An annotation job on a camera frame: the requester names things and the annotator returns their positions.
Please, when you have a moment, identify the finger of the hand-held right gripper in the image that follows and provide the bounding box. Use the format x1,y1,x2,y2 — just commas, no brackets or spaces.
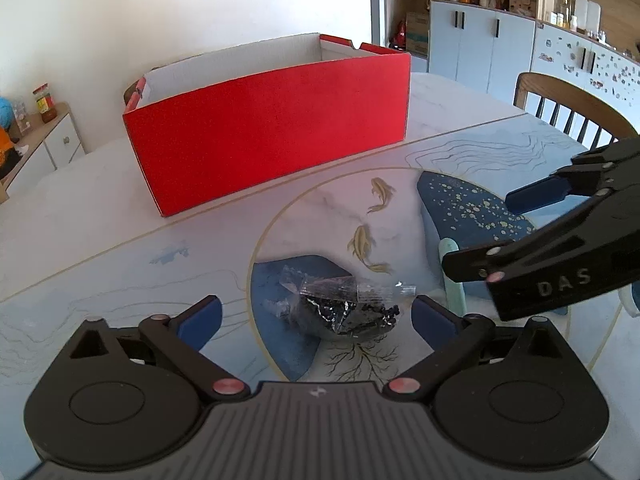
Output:
442,185,640,283
505,135,640,216

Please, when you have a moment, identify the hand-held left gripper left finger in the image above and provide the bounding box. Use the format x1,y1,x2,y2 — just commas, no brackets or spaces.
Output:
65,295,251,403

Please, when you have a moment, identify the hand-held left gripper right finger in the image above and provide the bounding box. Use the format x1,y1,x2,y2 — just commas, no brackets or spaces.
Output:
411,295,573,403

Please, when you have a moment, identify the mint green plastic stick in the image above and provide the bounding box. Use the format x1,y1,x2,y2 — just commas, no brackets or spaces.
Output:
437,239,468,313

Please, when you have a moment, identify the clear bag of black parts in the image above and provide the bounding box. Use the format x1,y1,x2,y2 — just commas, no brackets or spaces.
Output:
279,265,417,346

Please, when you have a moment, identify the red cardboard box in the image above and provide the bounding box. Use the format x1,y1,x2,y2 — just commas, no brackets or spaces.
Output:
122,32,412,218

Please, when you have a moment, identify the white marble desktop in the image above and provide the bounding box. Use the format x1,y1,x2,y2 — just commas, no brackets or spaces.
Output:
0,72,640,391

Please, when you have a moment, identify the light wooden chair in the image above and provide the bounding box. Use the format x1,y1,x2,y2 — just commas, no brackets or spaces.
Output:
513,72,640,150

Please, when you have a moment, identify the glass jar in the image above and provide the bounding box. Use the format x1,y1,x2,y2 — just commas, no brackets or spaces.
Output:
552,0,576,28

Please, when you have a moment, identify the white sideboard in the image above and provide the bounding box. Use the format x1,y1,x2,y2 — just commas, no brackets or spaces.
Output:
0,101,87,196

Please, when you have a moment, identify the orange snack bag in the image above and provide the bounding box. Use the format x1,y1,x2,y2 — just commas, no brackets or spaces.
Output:
0,125,18,168

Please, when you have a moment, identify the red label sauce jar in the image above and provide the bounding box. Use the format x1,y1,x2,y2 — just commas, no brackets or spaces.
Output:
33,83,58,124

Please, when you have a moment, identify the pale blue wall cabinet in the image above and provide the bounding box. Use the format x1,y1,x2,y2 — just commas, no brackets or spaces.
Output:
380,0,640,116

